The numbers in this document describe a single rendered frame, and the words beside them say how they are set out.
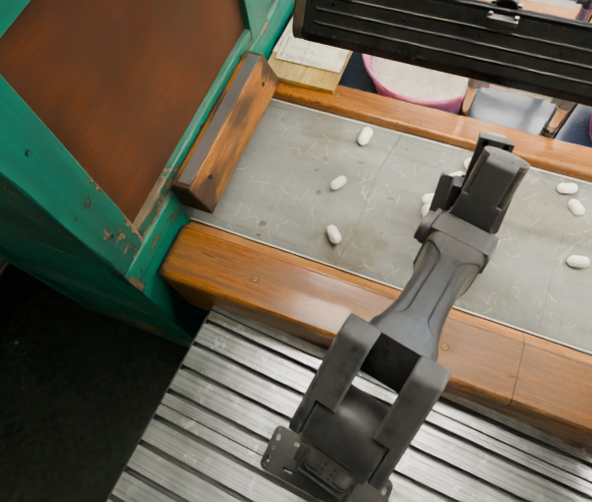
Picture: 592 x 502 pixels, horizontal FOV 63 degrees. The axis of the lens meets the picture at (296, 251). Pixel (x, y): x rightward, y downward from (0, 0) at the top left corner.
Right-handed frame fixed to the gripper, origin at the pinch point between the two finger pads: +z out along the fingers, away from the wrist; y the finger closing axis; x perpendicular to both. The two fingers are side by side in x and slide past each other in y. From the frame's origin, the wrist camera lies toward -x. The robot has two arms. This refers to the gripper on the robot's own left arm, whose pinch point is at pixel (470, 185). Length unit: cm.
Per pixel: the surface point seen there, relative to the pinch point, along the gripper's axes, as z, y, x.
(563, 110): 12.9, -10.5, -12.6
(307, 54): 18.9, 36.7, -11.1
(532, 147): 14.3, -8.6, -5.3
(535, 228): 5.2, -12.7, 5.6
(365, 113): 12.9, 21.6, -4.2
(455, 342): -15.0, -4.9, 19.2
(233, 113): -3.6, 40.7, -2.1
